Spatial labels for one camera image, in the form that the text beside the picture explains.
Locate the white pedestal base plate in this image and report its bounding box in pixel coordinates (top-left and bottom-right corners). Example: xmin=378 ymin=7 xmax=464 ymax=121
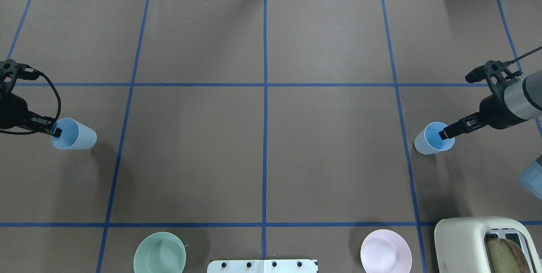
xmin=207 ymin=259 xmax=319 ymax=273

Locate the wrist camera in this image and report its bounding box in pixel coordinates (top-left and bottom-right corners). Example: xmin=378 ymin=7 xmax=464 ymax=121
xmin=0 ymin=59 xmax=39 ymax=95
xmin=465 ymin=61 xmax=523 ymax=92

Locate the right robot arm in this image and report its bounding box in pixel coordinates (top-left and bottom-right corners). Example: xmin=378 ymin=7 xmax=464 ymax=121
xmin=439 ymin=70 xmax=542 ymax=140

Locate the pink bowl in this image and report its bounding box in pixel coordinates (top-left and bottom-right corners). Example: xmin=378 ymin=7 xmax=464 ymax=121
xmin=360 ymin=229 xmax=412 ymax=273

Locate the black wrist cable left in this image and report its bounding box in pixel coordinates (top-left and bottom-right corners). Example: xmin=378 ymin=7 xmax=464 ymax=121
xmin=0 ymin=68 xmax=62 ymax=135

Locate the light blue cup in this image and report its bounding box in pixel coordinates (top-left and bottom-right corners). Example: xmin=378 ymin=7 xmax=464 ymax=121
xmin=50 ymin=118 xmax=97 ymax=150
xmin=414 ymin=122 xmax=455 ymax=155

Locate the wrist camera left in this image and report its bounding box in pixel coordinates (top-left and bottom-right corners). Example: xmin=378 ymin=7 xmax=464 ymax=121
xmin=0 ymin=59 xmax=39 ymax=95

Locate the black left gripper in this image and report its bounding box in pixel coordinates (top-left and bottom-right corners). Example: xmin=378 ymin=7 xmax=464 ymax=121
xmin=0 ymin=93 xmax=63 ymax=138

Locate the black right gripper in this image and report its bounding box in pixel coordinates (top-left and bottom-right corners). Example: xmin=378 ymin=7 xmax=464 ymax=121
xmin=439 ymin=95 xmax=515 ymax=141

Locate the green bowl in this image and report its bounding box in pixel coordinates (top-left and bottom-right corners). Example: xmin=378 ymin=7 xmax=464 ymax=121
xmin=133 ymin=232 xmax=187 ymax=273

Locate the toast slice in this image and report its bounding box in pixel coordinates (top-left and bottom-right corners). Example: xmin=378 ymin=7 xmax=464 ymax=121
xmin=486 ymin=238 xmax=531 ymax=273

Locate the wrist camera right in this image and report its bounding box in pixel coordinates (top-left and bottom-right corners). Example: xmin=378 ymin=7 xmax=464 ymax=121
xmin=465 ymin=61 xmax=523 ymax=92

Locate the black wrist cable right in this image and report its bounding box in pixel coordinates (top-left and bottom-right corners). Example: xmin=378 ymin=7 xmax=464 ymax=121
xmin=506 ymin=46 xmax=542 ymax=65

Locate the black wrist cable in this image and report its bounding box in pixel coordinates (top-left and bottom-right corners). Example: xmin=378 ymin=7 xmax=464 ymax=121
xmin=0 ymin=68 xmax=62 ymax=135
xmin=506 ymin=46 xmax=542 ymax=65

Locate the cream toaster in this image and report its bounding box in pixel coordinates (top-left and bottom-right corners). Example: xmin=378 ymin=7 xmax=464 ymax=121
xmin=434 ymin=216 xmax=541 ymax=273

